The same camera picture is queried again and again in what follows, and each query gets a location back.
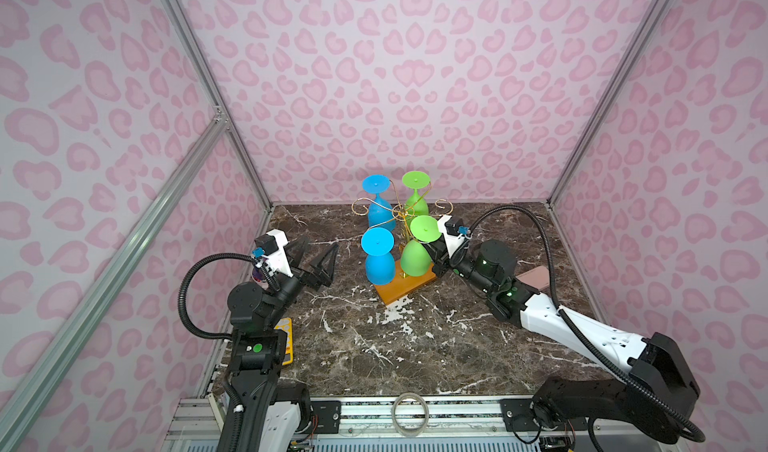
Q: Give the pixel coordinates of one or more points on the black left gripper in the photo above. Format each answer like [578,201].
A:
[318,279]

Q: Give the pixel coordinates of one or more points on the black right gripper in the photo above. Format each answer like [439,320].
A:
[441,259]

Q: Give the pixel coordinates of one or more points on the green wine glass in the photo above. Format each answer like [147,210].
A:
[418,182]
[415,260]

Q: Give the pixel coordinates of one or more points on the gold wire rack wooden base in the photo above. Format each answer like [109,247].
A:
[402,284]

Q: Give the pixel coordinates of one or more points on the blue wine glass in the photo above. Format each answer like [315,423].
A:
[377,243]
[380,213]

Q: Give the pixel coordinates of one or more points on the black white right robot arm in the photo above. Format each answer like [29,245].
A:
[650,386]

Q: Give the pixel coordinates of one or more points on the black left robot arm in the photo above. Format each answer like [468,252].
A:
[262,413]

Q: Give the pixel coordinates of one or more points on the pink pen holder cup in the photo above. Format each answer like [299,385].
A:
[258,274]

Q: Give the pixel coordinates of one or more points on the yellow calculator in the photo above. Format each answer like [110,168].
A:
[285,324]

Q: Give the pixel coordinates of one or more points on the pink pencil case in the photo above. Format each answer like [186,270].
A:
[537,278]

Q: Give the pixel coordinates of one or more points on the clear tape roll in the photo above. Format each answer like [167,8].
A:
[410,414]

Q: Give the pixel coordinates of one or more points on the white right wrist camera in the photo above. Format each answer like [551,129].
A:
[454,232]

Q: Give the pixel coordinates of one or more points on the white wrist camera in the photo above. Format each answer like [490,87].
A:
[269,254]
[454,232]

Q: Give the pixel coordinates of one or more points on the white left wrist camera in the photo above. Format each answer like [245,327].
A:
[269,254]

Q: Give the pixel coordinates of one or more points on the aluminium front rail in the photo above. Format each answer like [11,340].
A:
[444,423]

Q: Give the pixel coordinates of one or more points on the aluminium frame strut left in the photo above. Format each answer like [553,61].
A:
[39,385]

